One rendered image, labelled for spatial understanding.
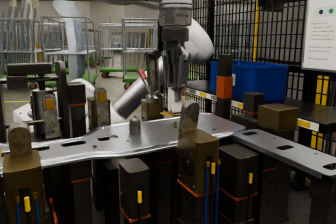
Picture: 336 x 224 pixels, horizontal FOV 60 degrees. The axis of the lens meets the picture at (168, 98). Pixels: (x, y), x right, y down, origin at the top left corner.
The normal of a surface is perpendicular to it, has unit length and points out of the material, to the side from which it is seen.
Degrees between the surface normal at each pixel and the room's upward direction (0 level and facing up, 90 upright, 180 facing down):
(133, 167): 0
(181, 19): 90
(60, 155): 0
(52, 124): 78
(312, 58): 90
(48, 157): 0
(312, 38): 90
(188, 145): 90
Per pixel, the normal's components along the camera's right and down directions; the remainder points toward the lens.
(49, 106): 0.45, -0.04
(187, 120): 0.45, 0.37
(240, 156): 0.00, -0.98
